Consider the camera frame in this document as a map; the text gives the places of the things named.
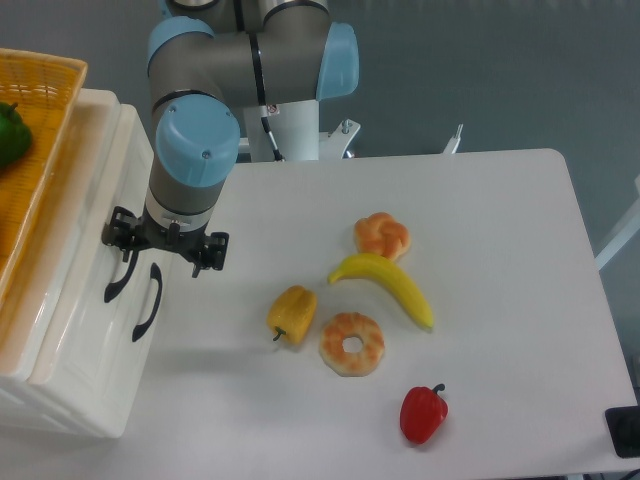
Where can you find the yellow bell pepper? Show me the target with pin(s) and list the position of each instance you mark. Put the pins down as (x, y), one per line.
(291, 314)

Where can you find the knotted bread roll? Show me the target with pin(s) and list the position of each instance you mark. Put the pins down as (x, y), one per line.
(381, 234)

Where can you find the white drawer cabinet frame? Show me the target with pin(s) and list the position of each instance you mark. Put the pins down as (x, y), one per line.
(38, 278)

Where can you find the black drawer handle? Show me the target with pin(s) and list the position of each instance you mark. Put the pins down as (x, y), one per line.
(114, 289)
(151, 303)

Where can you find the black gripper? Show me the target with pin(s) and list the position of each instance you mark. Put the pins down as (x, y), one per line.
(130, 233)

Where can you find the black bottom drawer handle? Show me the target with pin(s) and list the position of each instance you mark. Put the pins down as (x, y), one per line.
(151, 303)

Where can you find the black top drawer handle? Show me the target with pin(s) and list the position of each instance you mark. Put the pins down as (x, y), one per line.
(114, 289)

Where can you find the green bell pepper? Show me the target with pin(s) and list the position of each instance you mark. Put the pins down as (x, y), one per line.
(16, 136)

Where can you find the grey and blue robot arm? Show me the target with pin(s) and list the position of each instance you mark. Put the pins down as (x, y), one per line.
(223, 73)

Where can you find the red bell pepper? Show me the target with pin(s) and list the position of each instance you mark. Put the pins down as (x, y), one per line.
(422, 412)

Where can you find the white frame at right edge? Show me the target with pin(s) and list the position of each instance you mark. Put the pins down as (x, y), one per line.
(625, 228)

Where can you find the ring-shaped bread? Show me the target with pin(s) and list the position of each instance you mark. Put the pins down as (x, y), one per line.
(352, 344)

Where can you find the yellow banana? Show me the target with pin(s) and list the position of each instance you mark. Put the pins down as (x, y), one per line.
(392, 278)

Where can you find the black device at table edge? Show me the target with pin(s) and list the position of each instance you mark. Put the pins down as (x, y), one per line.
(623, 425)

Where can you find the yellow woven basket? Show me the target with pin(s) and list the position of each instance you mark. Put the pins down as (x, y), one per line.
(45, 87)

